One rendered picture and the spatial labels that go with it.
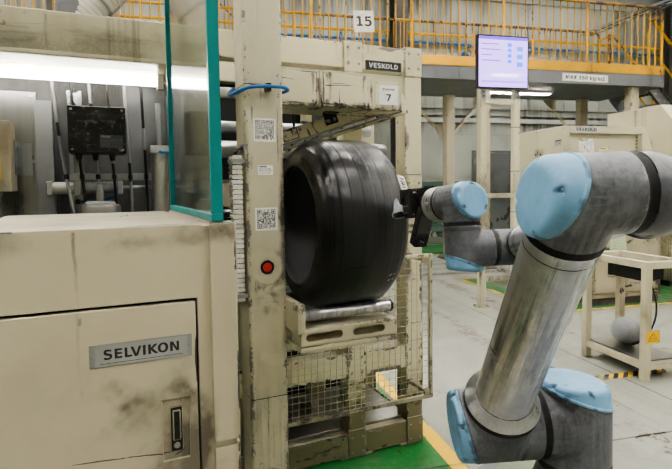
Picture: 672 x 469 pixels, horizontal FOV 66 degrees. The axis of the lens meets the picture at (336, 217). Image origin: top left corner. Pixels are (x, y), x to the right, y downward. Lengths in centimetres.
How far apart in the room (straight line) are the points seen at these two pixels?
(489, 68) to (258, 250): 448
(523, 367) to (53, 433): 75
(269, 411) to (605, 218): 138
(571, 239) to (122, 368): 68
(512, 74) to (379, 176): 441
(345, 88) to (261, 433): 132
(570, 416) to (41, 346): 97
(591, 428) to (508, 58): 507
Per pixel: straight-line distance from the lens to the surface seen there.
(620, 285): 462
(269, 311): 177
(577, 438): 124
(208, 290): 89
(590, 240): 78
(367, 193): 165
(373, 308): 184
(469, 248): 128
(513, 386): 103
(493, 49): 594
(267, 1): 183
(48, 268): 86
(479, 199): 130
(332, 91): 213
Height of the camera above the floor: 132
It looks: 3 degrees down
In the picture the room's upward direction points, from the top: 1 degrees counter-clockwise
